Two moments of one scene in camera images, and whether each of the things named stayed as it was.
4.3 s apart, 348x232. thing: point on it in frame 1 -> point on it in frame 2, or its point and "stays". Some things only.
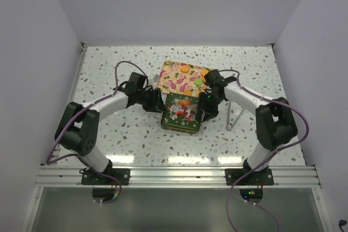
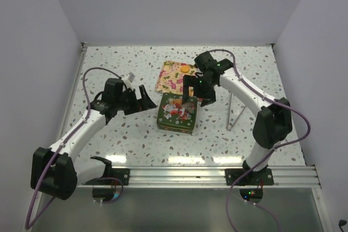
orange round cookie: [185, 69] stays
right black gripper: [210, 112] -> [208, 98]
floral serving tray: [182, 79] stays
